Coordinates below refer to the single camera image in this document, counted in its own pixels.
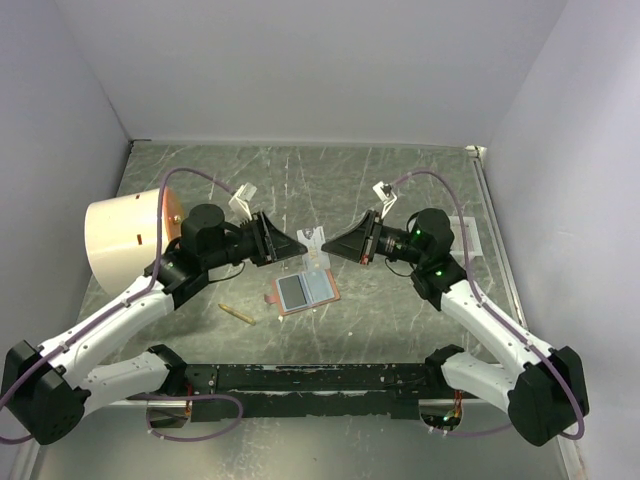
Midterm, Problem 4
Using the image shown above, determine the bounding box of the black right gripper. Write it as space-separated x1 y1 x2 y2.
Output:
321 209 425 265

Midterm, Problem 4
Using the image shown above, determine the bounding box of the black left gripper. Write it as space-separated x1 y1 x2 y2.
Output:
203 209 307 269

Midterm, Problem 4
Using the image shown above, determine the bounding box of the silver VIP card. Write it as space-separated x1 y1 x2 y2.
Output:
296 226 331 271

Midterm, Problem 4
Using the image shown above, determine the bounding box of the black credit card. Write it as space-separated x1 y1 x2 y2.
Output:
278 275 307 311

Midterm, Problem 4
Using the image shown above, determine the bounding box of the brown leather card holder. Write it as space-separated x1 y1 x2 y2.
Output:
264 270 341 316

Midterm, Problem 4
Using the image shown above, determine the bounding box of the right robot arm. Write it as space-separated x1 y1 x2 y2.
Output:
322 208 589 446

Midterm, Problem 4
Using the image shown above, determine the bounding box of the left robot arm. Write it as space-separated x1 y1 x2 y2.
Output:
1 204 307 445

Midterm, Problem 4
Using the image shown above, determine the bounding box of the white card storage box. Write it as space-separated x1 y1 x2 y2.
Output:
449 216 484 261

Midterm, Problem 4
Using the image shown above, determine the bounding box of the gold pencil stick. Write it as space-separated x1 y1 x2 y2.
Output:
218 303 256 326

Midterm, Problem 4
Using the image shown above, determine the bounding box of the white cylinder toy with studs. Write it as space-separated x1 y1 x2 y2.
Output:
84 188 185 297

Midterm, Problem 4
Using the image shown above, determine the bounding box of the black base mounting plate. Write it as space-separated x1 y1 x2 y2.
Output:
155 363 455 422

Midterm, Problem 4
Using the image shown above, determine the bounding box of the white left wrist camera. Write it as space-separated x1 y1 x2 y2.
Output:
228 182 257 222

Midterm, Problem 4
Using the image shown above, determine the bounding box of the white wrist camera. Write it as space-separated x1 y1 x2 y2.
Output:
372 181 398 220
228 182 257 222

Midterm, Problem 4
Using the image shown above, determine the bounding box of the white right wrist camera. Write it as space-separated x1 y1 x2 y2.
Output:
372 181 398 220

